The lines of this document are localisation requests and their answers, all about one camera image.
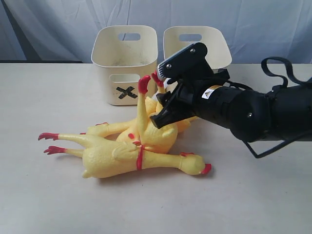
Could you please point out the severed chicken head with tube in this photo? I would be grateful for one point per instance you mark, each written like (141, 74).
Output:
(129, 134)

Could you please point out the yellow rubber chicken by bins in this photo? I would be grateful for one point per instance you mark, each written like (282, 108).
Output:
(105, 129)

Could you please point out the cream bin marked X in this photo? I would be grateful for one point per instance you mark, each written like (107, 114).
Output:
(121, 55)

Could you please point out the whole yellow rubber chicken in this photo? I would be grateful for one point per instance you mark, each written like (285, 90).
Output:
(103, 158)

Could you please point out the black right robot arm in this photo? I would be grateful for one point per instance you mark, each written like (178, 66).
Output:
(284, 113)

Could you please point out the headless yellow rubber chicken body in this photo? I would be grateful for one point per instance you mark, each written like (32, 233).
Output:
(153, 139)

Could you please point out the cream bin marked O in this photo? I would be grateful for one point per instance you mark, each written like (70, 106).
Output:
(177, 37)

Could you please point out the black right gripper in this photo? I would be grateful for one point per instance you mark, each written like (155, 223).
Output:
(179, 104)

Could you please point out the white backdrop curtain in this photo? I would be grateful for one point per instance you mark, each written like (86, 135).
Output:
(66, 29)

